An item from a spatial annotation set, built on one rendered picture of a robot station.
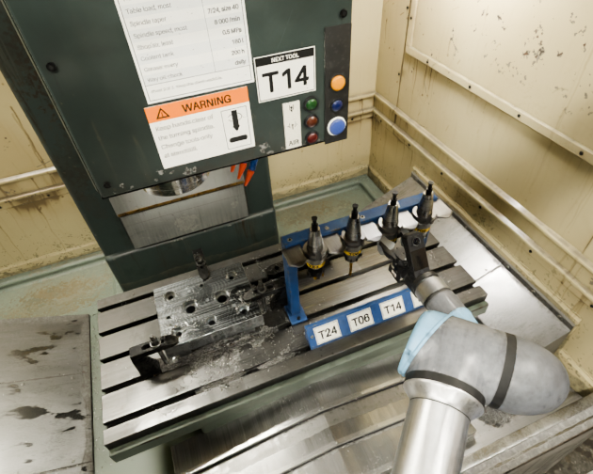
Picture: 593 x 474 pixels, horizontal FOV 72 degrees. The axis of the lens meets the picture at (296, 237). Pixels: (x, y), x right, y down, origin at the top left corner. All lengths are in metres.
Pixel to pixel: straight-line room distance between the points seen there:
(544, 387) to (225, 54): 0.65
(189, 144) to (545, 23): 0.99
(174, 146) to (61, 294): 1.51
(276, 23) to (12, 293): 1.86
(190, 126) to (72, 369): 1.25
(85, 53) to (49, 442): 1.26
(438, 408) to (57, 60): 0.68
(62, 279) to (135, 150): 1.54
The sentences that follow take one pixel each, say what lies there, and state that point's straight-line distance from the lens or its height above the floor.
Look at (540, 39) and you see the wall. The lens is 1.35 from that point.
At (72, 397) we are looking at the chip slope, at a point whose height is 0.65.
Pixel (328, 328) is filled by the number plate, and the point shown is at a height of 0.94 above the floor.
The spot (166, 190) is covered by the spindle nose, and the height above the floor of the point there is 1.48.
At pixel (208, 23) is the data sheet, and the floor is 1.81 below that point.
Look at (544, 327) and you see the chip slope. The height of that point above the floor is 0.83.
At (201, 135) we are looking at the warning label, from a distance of 0.68.
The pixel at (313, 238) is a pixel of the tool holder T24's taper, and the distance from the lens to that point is 1.01.
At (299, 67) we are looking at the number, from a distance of 0.68.
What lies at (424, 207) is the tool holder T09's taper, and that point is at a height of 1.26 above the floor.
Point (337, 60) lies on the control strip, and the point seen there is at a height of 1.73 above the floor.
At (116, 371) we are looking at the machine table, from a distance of 1.35.
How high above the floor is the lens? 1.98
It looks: 45 degrees down
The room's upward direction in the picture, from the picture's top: 4 degrees counter-clockwise
